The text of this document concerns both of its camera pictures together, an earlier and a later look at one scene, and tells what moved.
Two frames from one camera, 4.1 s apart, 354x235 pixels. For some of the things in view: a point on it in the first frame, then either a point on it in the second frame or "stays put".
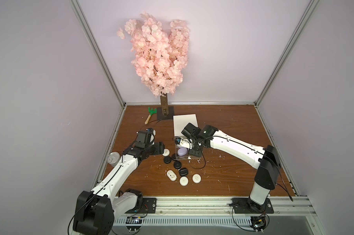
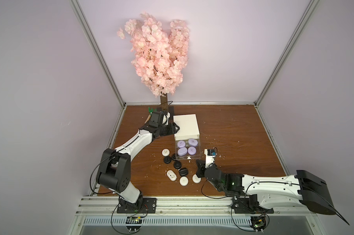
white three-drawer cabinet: (180, 121) stays put
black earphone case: (167, 159) stays put
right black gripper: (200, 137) -> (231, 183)
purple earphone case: (182, 151) stays put
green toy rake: (150, 112) stays put
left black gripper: (157, 149) -> (171, 129)
